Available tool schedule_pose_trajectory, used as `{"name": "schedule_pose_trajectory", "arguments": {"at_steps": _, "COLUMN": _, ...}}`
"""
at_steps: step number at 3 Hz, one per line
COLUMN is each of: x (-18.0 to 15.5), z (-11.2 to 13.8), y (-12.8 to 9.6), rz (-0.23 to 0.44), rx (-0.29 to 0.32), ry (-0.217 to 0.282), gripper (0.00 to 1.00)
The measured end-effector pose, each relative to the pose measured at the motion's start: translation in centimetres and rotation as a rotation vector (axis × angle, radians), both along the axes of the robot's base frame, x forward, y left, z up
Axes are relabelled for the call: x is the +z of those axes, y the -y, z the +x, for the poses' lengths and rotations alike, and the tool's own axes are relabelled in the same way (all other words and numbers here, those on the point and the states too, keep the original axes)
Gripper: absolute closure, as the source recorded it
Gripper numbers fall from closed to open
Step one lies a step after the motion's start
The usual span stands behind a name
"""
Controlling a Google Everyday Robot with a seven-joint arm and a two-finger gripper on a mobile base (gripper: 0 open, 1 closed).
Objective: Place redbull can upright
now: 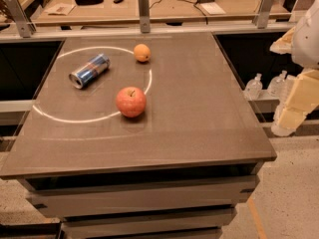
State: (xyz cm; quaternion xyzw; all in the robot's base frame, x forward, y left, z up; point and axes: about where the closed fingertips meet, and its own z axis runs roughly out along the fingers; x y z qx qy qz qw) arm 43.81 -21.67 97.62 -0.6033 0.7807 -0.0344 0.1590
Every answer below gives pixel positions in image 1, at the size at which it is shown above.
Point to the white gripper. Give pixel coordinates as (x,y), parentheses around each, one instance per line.
(307,39)

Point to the blue silver redbull can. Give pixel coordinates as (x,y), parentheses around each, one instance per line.
(81,77)

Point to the black cloth bundle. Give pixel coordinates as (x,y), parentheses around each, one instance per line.
(88,2)

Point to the small black device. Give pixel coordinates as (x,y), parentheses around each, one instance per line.
(118,1)

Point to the clear plastic bottle left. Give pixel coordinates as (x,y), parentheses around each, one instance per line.
(253,88)

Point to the white paper sheet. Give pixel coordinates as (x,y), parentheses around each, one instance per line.
(212,8)

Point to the middle metal bracket post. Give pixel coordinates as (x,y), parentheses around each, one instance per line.
(144,13)

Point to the grey table base drawers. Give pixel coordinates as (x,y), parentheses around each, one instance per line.
(182,203)

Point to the red apple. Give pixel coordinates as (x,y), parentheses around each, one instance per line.
(131,102)

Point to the metal bracket post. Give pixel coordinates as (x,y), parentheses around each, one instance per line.
(263,13)
(144,13)
(24,25)

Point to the paper card on bench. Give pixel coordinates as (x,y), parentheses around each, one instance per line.
(60,9)

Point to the wooden background bench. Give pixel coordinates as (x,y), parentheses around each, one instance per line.
(127,12)

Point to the right metal bracket post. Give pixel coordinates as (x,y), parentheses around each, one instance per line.
(263,13)

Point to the left metal bracket post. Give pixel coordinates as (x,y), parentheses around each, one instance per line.
(24,25)

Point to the orange fruit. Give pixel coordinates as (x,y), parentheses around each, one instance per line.
(142,53)

